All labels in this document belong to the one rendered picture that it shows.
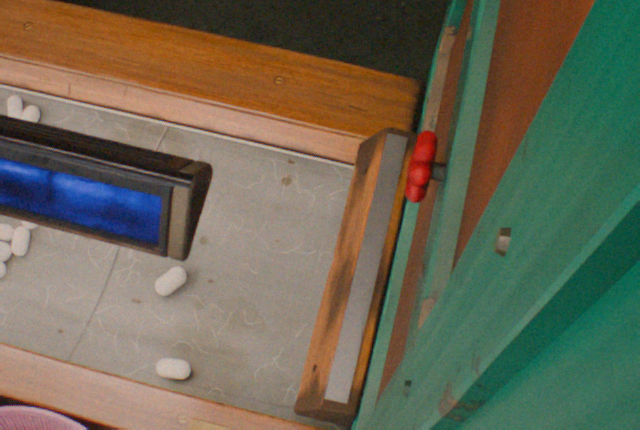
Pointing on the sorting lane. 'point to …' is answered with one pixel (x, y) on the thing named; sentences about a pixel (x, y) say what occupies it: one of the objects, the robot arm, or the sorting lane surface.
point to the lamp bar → (101, 188)
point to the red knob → (423, 167)
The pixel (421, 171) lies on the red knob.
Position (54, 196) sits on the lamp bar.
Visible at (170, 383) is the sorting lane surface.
